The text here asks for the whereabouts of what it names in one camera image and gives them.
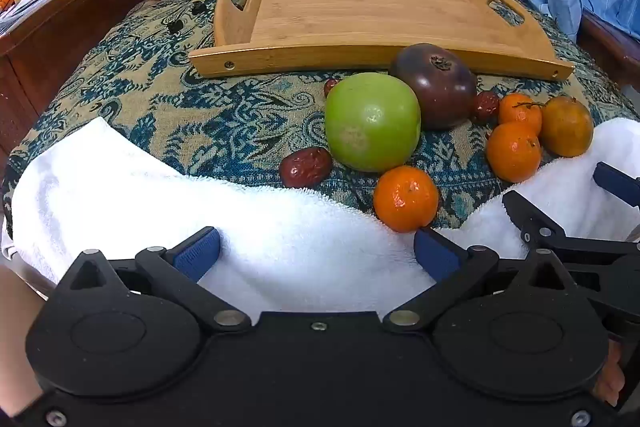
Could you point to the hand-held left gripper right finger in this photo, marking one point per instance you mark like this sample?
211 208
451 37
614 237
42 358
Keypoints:
435 252

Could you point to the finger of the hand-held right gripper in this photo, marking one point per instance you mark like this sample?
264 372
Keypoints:
530 217
617 184

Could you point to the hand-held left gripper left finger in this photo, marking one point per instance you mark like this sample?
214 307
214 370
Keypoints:
197 252

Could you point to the brownish orange persimmon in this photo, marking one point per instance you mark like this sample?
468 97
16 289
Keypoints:
566 126

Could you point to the orange tangerine with stem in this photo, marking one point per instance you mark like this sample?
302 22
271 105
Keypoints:
520 109

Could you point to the red date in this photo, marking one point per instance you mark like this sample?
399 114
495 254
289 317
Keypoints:
305 167
331 86
486 107

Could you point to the large green apple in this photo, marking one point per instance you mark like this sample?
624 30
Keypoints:
370 122

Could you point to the dark purple tomato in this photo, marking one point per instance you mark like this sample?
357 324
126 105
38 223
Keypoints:
440 82

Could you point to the wooden tray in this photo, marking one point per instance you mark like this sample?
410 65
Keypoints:
350 12

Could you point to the person's right hand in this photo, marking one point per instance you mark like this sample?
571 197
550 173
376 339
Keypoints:
607 377

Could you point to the white towel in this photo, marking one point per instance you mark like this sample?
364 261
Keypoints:
150 207

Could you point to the wooden chair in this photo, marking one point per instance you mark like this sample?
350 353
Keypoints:
615 47

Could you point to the blue patterned tablecloth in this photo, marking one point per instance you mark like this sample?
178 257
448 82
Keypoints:
150 97

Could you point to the brown wooden cabinet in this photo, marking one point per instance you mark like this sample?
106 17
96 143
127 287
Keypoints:
50 52

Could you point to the stack of papers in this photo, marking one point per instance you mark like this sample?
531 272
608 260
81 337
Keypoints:
30 7

